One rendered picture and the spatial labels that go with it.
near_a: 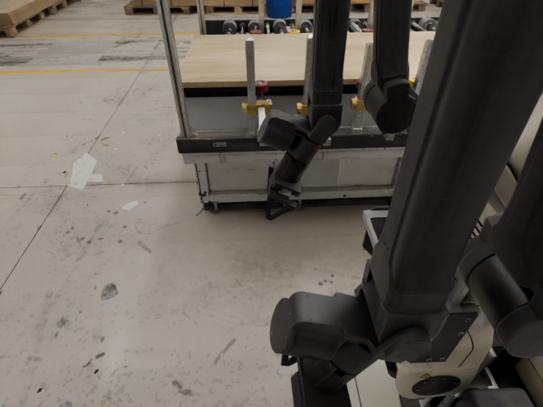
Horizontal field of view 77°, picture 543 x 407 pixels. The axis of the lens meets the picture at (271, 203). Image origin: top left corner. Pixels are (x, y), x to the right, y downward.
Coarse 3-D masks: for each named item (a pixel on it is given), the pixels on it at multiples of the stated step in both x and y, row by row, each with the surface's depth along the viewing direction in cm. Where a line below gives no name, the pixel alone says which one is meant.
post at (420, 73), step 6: (426, 42) 143; (432, 42) 141; (426, 48) 143; (426, 54) 144; (420, 60) 148; (426, 60) 146; (420, 66) 148; (426, 66) 147; (420, 72) 149; (420, 78) 151; (414, 84) 155; (420, 84) 152
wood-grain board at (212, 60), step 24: (192, 48) 201; (216, 48) 201; (240, 48) 201; (264, 48) 201; (288, 48) 201; (360, 48) 201; (192, 72) 172; (216, 72) 172; (240, 72) 172; (264, 72) 172; (288, 72) 172; (360, 72) 172
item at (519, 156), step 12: (540, 108) 38; (528, 120) 38; (540, 120) 37; (528, 132) 37; (516, 144) 38; (528, 144) 37; (516, 156) 38; (504, 168) 38; (516, 168) 38; (504, 180) 39; (516, 180) 41; (492, 192) 47; (504, 192) 40; (504, 204) 43
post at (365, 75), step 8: (368, 48) 141; (368, 56) 143; (368, 64) 145; (368, 72) 148; (360, 80) 152; (368, 80) 150; (360, 88) 152; (360, 96) 154; (360, 112) 160; (360, 120) 162
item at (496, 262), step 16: (496, 256) 34; (480, 272) 34; (496, 272) 33; (480, 288) 34; (496, 288) 32; (512, 288) 31; (528, 288) 30; (480, 304) 35; (496, 304) 32; (512, 304) 31; (496, 320) 32
